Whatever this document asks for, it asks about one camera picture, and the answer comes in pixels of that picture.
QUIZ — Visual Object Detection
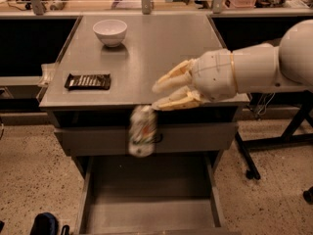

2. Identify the black caster wheel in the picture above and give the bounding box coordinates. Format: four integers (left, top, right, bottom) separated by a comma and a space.
303, 186, 313, 205

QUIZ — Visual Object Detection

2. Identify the closed grey upper drawer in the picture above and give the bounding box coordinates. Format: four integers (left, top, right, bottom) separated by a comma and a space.
55, 122, 238, 157

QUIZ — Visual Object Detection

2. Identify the dark brown snack wrapper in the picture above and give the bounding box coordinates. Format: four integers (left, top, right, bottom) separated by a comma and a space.
65, 73, 112, 90

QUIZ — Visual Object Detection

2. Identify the white ceramic bowl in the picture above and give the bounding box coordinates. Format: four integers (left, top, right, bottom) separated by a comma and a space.
93, 20, 128, 47

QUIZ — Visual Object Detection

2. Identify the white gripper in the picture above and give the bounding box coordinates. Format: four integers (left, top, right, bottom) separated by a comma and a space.
152, 49, 238, 111

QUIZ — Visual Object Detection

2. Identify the clear plastic bracket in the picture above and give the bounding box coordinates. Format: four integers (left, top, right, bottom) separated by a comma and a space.
38, 63, 57, 87

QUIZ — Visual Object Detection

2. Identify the open grey middle drawer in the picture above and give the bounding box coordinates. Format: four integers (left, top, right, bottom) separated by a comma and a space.
74, 153, 227, 235

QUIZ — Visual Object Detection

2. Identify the green white 7up can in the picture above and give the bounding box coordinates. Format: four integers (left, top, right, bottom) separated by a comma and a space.
128, 105, 157, 158

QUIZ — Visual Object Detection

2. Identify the black table leg frame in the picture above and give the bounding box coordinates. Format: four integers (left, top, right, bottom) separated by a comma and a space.
235, 91, 313, 180

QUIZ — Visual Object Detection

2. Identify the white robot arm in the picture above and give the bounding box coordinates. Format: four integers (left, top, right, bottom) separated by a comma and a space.
153, 20, 313, 111

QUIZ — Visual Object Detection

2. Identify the black blue object on floor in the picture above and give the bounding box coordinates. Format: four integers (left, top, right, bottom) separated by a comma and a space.
29, 212, 69, 235

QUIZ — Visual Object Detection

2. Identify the grey drawer cabinet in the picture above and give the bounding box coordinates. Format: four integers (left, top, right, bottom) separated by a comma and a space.
38, 14, 250, 235

